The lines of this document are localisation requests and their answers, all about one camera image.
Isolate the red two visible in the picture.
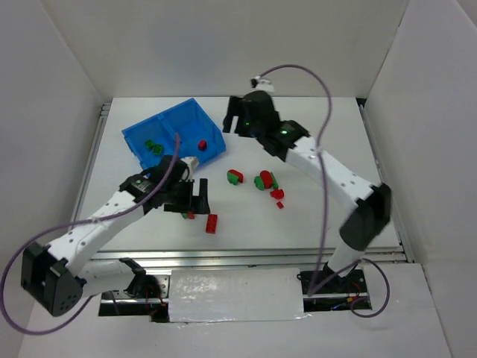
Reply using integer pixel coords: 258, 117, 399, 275
205, 214, 218, 234

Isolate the green square lego brick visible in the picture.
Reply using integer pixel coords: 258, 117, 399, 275
152, 144, 163, 155

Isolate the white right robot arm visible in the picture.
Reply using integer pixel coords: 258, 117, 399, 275
223, 90, 392, 283

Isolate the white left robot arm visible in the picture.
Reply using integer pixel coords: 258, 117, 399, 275
21, 155, 210, 317

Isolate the red green rounded lego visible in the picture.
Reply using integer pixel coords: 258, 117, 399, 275
227, 169, 244, 185

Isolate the large red green lego assembly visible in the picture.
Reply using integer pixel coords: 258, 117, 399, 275
253, 170, 279, 191

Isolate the blue plastic divided bin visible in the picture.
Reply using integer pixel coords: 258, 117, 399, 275
122, 98, 226, 169

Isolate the red round lego piece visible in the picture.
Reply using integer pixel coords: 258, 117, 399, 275
270, 189, 285, 200

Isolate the silver foil tape sheet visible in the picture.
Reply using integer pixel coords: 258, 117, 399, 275
168, 268, 306, 323

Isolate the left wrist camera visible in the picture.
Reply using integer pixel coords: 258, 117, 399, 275
181, 157, 200, 180

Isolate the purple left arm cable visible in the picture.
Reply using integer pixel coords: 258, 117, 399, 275
0, 133, 183, 335

